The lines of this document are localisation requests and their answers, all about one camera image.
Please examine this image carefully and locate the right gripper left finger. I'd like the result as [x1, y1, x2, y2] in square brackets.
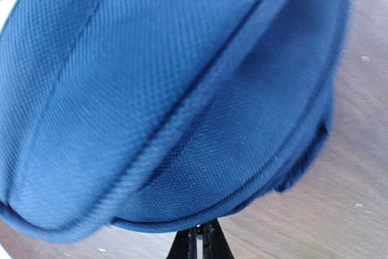
[169, 227, 197, 259]

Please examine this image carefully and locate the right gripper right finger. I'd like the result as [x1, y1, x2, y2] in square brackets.
[202, 219, 234, 259]

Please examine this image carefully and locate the navy blue student backpack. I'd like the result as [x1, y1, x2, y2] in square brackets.
[1, 0, 350, 243]

